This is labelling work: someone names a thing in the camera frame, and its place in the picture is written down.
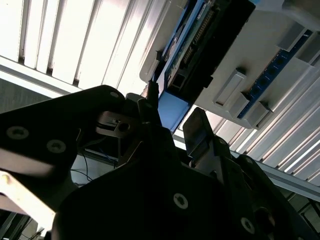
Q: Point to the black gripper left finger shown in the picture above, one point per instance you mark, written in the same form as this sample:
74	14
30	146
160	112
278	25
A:
50	120

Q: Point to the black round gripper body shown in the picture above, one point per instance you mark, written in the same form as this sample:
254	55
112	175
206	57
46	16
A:
120	212

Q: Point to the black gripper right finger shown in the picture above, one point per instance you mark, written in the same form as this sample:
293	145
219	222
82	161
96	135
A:
225	160

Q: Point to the hard disk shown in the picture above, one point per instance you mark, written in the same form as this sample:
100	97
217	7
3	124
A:
217	50

